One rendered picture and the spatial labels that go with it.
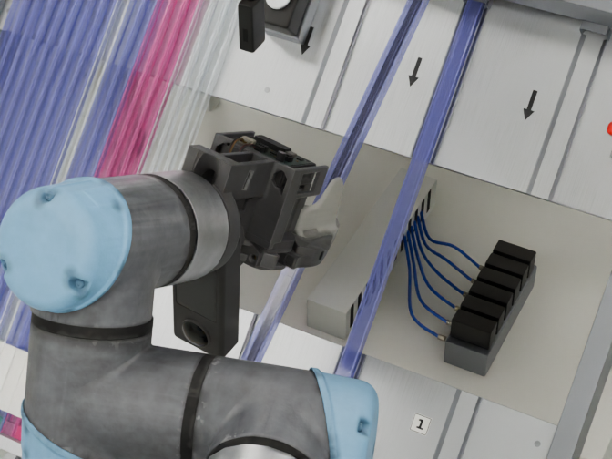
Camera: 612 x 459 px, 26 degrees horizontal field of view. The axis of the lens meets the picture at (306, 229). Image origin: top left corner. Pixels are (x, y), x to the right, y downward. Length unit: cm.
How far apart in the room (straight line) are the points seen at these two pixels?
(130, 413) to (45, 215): 13
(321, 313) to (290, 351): 29
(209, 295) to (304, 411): 19
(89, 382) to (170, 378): 5
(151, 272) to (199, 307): 16
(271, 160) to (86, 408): 23
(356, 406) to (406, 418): 39
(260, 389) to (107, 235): 13
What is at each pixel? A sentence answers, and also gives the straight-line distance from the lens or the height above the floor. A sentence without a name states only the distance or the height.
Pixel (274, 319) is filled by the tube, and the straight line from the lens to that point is 108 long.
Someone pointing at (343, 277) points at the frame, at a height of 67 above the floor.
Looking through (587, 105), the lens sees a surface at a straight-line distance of 118.
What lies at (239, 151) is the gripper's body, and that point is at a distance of 94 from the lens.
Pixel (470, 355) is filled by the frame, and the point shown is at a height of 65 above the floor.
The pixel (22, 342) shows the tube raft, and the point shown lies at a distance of 130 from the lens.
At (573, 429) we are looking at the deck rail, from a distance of 114.
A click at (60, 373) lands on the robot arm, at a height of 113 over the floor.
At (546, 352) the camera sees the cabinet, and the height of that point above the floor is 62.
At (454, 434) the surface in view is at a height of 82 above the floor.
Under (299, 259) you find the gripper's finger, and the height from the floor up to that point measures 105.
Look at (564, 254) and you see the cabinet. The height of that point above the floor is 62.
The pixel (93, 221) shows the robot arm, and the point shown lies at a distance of 77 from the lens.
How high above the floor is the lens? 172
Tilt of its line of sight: 42 degrees down
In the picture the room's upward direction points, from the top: straight up
